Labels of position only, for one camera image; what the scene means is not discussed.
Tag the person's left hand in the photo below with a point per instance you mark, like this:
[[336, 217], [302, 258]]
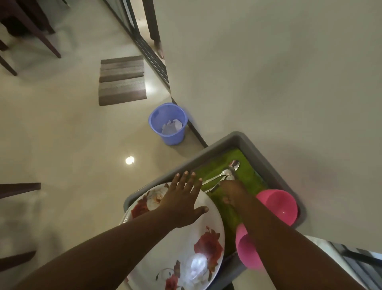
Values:
[[179, 206]]

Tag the person's right hand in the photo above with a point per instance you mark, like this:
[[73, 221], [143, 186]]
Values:
[[235, 194]]

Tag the stack of pink bowls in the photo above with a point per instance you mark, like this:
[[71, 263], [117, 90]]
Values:
[[277, 206]]

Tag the stack of floral plates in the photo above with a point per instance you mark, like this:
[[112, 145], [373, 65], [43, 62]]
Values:
[[179, 254]]

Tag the person's right forearm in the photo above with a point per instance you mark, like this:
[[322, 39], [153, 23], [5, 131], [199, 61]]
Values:
[[286, 254]]

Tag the person's left forearm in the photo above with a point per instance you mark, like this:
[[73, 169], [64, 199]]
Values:
[[89, 260]]

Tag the green cloth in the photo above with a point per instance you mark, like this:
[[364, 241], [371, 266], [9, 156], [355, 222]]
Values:
[[215, 167]]

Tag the grey plastic tray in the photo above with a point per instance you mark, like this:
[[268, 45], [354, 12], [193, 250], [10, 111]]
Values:
[[215, 149]]

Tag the crumpled white paper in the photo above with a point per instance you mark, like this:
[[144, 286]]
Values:
[[172, 127]]

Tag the blue waste bin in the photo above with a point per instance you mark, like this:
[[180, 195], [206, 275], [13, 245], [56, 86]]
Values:
[[158, 113]]

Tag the grey striped doormat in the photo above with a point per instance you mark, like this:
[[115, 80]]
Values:
[[122, 80]]

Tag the black barred window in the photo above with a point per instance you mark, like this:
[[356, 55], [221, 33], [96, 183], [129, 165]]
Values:
[[358, 269]]

